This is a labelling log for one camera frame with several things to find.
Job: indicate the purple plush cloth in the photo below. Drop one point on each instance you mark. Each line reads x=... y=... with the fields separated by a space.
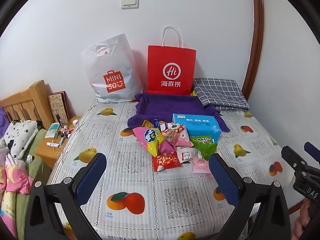
x=3 y=120

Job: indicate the purple towel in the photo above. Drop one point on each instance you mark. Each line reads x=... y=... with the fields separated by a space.
x=170 y=105

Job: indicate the yellow pink triangular snack packet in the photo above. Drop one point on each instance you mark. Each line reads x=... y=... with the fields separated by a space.
x=147 y=140

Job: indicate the small blue snack packet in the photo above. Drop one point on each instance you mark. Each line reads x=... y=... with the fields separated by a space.
x=156 y=123

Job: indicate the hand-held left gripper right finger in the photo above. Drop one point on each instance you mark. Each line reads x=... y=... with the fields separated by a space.
x=223 y=180

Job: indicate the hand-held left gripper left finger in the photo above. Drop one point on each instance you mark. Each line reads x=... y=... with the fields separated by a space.
x=91 y=177

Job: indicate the white plastic shopping bag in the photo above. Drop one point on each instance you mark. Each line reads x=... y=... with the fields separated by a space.
x=117 y=62

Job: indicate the teal white box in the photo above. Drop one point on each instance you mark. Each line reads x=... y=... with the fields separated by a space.
x=52 y=130

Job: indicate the green snack packet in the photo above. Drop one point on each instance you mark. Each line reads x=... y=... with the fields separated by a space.
x=205 y=147

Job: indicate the yellow plastic wrapper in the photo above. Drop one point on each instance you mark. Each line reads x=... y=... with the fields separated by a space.
x=194 y=93

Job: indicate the pink panda snack packet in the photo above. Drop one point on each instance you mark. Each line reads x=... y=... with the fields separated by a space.
x=175 y=135

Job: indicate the blue tissue box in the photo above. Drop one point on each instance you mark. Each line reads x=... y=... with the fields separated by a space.
x=200 y=130

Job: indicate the red paper bag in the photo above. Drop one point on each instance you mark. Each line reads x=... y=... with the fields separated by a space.
x=172 y=55

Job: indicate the pink star blanket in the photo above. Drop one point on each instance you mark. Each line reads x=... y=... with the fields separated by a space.
x=15 y=177

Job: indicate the pale pink snack packet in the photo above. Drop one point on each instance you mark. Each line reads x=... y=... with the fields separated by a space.
x=200 y=166

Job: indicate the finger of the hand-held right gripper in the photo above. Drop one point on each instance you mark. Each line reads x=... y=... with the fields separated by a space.
x=293 y=160
x=312 y=150

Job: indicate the white tube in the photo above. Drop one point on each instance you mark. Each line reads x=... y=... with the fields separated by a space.
x=52 y=144

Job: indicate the patterned book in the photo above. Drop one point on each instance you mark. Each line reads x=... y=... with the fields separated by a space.
x=58 y=107

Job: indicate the white snack packet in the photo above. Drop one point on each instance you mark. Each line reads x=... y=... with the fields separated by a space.
x=186 y=155

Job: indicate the black spotted white pillow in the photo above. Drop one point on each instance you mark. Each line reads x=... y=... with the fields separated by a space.
x=20 y=135

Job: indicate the wooden headboard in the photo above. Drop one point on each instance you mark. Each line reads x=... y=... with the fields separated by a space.
x=25 y=102

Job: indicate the grey checked folded cloth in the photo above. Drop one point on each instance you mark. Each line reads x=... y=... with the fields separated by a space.
x=220 y=92

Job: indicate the green bedsheet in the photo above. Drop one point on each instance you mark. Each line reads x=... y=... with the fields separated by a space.
x=37 y=170

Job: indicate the red snack packet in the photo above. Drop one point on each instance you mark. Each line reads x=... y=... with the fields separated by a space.
x=166 y=162

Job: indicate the person's right hand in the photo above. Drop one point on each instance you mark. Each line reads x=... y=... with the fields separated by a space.
x=301 y=225

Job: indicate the wooden nightstand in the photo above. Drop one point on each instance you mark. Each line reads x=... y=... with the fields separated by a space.
x=47 y=152

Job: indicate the white light switch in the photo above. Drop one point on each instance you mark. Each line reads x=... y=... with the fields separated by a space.
x=130 y=2

